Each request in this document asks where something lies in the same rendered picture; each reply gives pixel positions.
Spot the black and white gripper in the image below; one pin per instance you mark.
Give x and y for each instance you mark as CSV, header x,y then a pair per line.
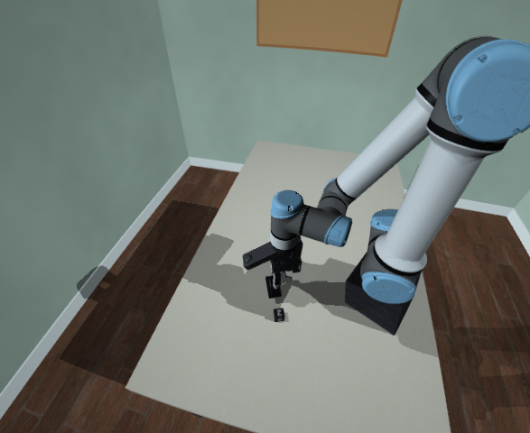
x,y
288,258

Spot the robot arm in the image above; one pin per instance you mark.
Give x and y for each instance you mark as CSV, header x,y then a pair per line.
x,y
487,88

